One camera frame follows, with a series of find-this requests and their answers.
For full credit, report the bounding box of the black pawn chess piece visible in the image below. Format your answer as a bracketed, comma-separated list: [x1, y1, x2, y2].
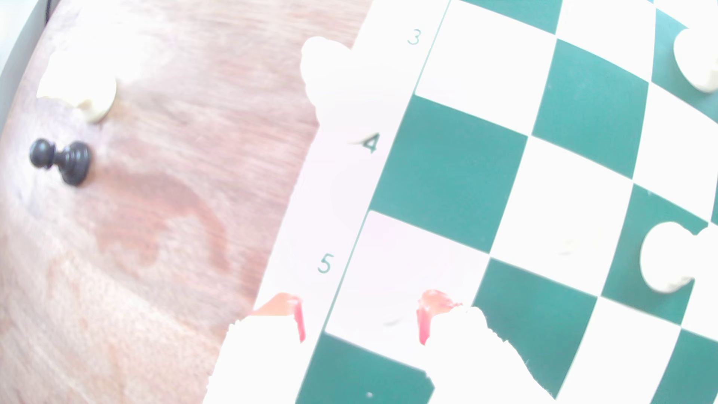
[29, 138, 93, 187]

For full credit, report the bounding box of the white king chess piece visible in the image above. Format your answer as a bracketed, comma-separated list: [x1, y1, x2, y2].
[673, 25, 718, 94]

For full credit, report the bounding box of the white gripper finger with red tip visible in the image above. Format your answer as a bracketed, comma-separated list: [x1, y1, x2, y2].
[416, 290, 557, 404]
[203, 292, 307, 404]

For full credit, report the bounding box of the green and white chess mat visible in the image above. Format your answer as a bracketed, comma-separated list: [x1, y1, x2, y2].
[205, 0, 718, 404]

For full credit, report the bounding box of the white knight chess piece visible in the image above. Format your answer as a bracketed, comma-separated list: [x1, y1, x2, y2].
[300, 36, 366, 128]

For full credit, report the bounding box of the white rook chess piece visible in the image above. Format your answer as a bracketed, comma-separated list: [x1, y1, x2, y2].
[639, 221, 711, 295]

